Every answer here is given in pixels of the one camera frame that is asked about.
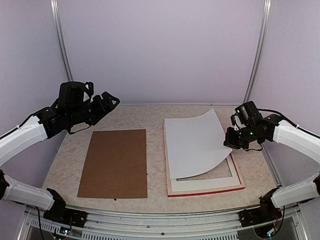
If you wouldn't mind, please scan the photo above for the light wood picture frame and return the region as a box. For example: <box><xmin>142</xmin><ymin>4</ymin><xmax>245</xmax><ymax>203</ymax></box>
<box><xmin>163</xmin><ymin>119</ymin><xmax>245</xmax><ymax>198</ymax></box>

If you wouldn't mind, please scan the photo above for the left aluminium corner post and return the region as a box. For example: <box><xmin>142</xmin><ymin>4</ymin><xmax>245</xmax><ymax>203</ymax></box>
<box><xmin>49</xmin><ymin>0</ymin><xmax>76</xmax><ymax>83</ymax></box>

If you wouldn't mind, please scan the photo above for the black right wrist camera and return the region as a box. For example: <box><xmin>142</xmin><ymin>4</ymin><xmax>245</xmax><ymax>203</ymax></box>
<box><xmin>230</xmin><ymin>101</ymin><xmax>263</xmax><ymax>129</ymax></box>

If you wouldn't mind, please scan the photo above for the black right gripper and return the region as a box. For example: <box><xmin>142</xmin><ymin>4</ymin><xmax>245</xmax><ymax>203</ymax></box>
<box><xmin>224</xmin><ymin>124</ymin><xmax>258</xmax><ymax>150</ymax></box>

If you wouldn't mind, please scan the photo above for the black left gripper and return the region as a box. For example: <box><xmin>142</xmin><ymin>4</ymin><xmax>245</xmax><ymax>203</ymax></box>
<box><xmin>66</xmin><ymin>91</ymin><xmax>120</xmax><ymax>126</ymax></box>

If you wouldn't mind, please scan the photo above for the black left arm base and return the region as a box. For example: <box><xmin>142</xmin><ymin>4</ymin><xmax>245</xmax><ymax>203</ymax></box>
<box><xmin>43</xmin><ymin>188</ymin><xmax>88</xmax><ymax>228</ymax></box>

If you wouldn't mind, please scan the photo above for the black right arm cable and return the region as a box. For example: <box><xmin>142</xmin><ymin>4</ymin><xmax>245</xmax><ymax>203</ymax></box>
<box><xmin>258</xmin><ymin>107</ymin><xmax>320</xmax><ymax>140</ymax></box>

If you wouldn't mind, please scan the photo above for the white photo mat board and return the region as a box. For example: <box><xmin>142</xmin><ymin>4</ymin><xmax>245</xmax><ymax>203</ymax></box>
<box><xmin>165</xmin><ymin>154</ymin><xmax>245</xmax><ymax>198</ymax></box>

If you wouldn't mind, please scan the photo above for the red forest photo print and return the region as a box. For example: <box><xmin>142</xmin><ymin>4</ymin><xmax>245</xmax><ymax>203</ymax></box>
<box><xmin>164</xmin><ymin>109</ymin><xmax>232</xmax><ymax>179</ymax></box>

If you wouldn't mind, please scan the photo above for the aluminium corner post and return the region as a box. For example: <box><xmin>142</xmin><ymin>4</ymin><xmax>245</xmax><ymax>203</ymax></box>
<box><xmin>243</xmin><ymin>0</ymin><xmax>272</xmax><ymax>103</ymax></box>
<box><xmin>49</xmin><ymin>0</ymin><xmax>76</xmax><ymax>83</ymax></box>

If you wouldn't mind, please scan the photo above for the aluminium front rail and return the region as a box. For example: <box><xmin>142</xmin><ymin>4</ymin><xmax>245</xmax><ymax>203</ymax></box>
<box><xmin>18</xmin><ymin>205</ymin><xmax>309</xmax><ymax>240</ymax></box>

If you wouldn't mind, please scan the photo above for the brown cardboard backing board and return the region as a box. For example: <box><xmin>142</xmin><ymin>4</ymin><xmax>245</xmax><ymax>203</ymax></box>
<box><xmin>77</xmin><ymin>129</ymin><xmax>148</xmax><ymax>200</ymax></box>

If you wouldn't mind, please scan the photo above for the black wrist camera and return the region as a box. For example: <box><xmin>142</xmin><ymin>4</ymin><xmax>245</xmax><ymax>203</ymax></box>
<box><xmin>230</xmin><ymin>101</ymin><xmax>263</xmax><ymax>129</ymax></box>
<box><xmin>57</xmin><ymin>81</ymin><xmax>94</xmax><ymax>108</ymax></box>

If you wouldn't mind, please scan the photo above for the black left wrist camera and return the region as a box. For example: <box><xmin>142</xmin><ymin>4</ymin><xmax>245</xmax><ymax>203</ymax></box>
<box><xmin>57</xmin><ymin>81</ymin><xmax>94</xmax><ymax>108</ymax></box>

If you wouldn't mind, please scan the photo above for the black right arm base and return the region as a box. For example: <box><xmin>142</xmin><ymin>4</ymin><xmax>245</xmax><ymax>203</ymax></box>
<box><xmin>238</xmin><ymin>195</ymin><xmax>283</xmax><ymax>227</ymax></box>

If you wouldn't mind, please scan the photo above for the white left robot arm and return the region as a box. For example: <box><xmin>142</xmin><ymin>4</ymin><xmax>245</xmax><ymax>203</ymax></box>
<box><xmin>0</xmin><ymin>92</ymin><xmax>121</xmax><ymax>223</ymax></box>

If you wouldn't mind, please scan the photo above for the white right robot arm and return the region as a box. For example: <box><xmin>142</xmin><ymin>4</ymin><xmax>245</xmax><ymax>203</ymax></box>
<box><xmin>223</xmin><ymin>114</ymin><xmax>320</xmax><ymax>222</ymax></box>

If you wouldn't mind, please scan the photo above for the right aluminium corner post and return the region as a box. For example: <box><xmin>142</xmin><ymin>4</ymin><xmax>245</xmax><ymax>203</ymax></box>
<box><xmin>243</xmin><ymin>0</ymin><xmax>272</xmax><ymax>103</ymax></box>

